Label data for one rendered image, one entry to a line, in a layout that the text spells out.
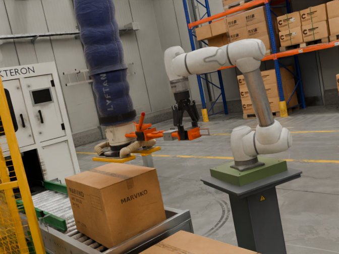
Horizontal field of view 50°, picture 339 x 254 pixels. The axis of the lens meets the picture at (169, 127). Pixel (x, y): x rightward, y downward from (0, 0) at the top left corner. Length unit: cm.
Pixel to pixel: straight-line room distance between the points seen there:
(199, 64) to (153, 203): 107
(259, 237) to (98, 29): 164
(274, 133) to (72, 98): 1003
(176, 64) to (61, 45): 1048
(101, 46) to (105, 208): 94
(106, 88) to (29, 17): 986
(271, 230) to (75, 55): 1036
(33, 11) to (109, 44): 992
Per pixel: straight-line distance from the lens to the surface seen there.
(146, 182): 233
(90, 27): 216
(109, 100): 214
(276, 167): 249
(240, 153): 244
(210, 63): 163
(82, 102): 1211
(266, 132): 233
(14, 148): 269
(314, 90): 1075
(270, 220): 259
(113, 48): 214
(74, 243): 249
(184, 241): 224
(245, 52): 214
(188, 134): 172
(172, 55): 171
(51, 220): 309
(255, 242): 256
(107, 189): 220
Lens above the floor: 148
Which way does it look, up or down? 7 degrees down
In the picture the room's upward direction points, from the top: 11 degrees counter-clockwise
